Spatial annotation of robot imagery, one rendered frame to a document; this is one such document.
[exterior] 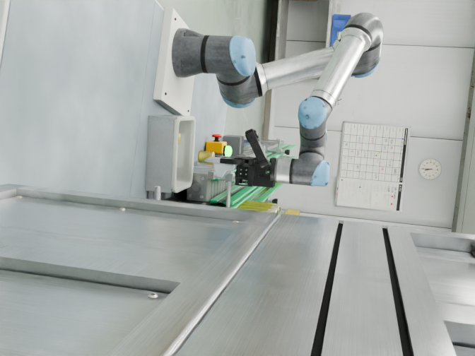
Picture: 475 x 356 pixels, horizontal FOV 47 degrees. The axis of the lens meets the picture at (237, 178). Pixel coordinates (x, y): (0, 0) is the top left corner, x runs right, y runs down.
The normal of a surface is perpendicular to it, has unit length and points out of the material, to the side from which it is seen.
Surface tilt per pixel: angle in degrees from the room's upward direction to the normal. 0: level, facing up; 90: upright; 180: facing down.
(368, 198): 90
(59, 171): 0
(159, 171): 90
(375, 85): 90
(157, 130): 90
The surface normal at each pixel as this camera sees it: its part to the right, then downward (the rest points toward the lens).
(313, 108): -0.15, -0.49
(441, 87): -0.22, 0.12
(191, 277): 0.07, -0.99
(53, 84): 0.97, 0.10
